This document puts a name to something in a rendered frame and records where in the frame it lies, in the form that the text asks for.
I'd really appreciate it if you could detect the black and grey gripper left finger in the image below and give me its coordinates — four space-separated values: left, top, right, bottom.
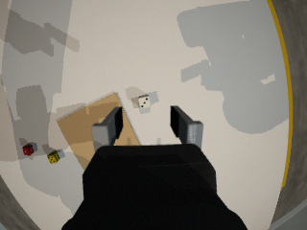
91 106 123 152

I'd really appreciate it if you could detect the red die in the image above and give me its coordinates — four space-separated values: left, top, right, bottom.
22 145 34 156

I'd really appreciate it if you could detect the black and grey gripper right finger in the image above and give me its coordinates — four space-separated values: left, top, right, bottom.
170 105 203 149

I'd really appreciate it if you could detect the yellow die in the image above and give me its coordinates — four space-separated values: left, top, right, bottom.
47 151 60 164

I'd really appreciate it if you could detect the tan square mat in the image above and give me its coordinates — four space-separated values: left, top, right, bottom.
57 93 140 170

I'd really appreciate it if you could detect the white die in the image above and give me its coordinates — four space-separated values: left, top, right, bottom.
137 95 151 109

